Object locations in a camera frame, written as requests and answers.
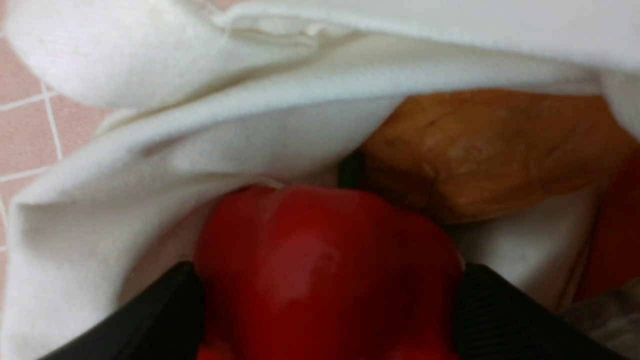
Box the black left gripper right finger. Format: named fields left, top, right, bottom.
left=454, top=263, right=623, bottom=360

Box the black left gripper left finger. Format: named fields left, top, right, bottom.
left=45, top=261, right=205, bottom=360

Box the red bell pepper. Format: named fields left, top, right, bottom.
left=194, top=186, right=463, bottom=360

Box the orange potato in bag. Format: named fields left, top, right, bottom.
left=359, top=89, right=639, bottom=224

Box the white cloth tote bag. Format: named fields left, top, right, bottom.
left=1, top=0, right=639, bottom=360

